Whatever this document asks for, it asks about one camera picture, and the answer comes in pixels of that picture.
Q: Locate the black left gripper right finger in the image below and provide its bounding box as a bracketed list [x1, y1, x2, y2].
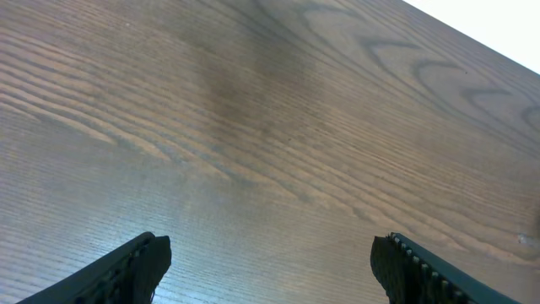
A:
[370, 232, 517, 304]

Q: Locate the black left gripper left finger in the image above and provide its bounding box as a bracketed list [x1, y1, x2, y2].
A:
[18, 232, 171, 304]

